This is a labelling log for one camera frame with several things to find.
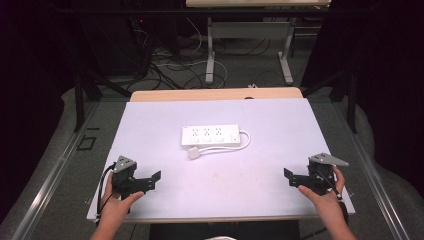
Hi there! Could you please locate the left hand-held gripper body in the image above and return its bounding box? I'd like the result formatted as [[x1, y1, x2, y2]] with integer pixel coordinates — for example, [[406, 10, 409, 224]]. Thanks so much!
[[111, 155, 152, 201]]

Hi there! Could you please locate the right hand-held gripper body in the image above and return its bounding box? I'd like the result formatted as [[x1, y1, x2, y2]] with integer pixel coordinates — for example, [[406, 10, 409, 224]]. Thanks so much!
[[298, 152, 350, 197]]

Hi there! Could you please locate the person's right hand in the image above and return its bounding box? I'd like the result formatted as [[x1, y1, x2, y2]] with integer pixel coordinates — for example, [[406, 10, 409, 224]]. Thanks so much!
[[297, 165, 346, 219]]

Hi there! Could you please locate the person's left hand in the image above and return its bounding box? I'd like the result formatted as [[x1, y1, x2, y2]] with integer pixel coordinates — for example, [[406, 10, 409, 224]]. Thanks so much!
[[99, 172, 145, 228]]

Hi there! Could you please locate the white power plug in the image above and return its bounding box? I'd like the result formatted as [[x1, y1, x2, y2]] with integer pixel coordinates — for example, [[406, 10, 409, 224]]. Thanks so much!
[[187, 146, 201, 161]]

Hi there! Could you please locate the black floor hatch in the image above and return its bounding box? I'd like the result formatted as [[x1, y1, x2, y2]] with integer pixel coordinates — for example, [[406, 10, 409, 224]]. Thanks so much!
[[76, 135, 98, 152]]

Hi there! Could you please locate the white table board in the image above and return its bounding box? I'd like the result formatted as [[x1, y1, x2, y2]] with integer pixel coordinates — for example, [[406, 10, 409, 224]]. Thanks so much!
[[86, 97, 356, 224]]

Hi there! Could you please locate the white power strip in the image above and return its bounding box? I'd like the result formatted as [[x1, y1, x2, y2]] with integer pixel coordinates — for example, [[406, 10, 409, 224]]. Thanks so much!
[[180, 124, 242, 148]]

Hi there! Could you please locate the black metal stand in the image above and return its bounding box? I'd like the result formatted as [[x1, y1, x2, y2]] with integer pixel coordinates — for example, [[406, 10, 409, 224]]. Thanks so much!
[[72, 71, 133, 133], [301, 68, 359, 134]]

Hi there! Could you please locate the wooden table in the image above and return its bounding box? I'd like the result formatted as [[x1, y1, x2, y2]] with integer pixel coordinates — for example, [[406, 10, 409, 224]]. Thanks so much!
[[129, 86, 304, 103]]

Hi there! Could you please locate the black computer tower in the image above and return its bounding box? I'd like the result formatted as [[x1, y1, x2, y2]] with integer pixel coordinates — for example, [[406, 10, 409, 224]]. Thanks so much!
[[79, 13, 158, 78]]

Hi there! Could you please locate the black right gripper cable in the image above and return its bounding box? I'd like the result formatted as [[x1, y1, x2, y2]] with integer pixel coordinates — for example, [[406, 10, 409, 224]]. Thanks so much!
[[316, 169, 344, 201]]

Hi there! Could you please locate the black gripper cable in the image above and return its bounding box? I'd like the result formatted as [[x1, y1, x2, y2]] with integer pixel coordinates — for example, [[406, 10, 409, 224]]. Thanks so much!
[[316, 169, 344, 201], [95, 162, 117, 223]]

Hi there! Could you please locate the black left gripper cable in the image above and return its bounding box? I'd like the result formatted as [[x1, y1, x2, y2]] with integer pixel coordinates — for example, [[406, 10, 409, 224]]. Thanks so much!
[[95, 162, 117, 223]]

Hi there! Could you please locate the aluminium floor rail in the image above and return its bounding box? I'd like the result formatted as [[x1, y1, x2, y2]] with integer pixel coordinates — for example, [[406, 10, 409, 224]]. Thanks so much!
[[333, 101, 413, 240], [11, 101, 101, 240]]

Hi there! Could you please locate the white power strip cable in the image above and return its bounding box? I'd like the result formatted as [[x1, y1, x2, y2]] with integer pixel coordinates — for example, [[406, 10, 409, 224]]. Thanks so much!
[[196, 130, 252, 155]]

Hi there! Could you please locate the tangle of floor cables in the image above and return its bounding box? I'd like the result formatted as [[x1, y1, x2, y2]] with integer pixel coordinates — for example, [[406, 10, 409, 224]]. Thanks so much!
[[128, 18, 271, 91]]

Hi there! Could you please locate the white metal desk frame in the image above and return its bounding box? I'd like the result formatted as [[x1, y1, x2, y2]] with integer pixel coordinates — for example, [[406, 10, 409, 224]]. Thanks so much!
[[185, 0, 332, 86]]

